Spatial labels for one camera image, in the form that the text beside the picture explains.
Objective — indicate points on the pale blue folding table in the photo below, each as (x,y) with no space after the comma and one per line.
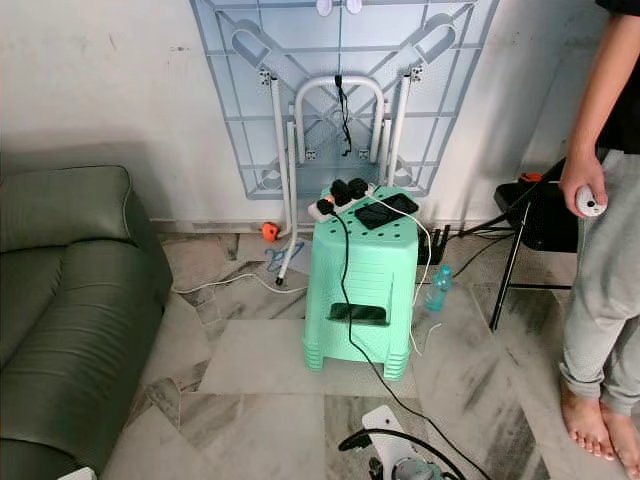
(260,60)

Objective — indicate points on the small orange clip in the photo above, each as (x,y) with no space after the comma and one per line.
(530,178)

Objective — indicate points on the green leather sofa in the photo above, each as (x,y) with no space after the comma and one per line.
(70,300)

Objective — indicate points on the person's right hand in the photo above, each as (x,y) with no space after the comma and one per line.
(584,170)

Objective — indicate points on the small orange round item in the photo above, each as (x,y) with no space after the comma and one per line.
(270,231)

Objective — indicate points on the mint green plastic stool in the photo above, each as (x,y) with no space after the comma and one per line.
(365,275)

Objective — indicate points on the black plug adapters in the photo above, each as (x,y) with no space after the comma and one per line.
(350,192)

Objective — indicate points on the person's right forearm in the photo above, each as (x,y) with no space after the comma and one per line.
(600,90)

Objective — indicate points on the white remote control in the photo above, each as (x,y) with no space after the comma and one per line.
(591,205)

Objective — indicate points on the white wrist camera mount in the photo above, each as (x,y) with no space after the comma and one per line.
(383,432)
(77,474)

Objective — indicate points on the person's grey-trousered legs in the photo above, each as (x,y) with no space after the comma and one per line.
(600,300)

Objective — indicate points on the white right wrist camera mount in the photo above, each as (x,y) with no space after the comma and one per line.
(383,432)

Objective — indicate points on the blue scissors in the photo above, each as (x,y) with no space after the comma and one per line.
(275,258)

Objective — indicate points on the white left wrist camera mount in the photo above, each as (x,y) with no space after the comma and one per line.
(77,474)

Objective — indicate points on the white power strip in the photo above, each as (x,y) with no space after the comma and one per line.
(320,210)

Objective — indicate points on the clear plastic water bottle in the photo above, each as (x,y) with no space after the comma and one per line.
(439,290)

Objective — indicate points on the black folding chair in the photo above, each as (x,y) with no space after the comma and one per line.
(545,225)

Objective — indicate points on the black flat charger pad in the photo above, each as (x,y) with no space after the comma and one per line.
(388,212)

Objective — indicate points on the person's black shirt torso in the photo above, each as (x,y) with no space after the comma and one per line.
(630,120)

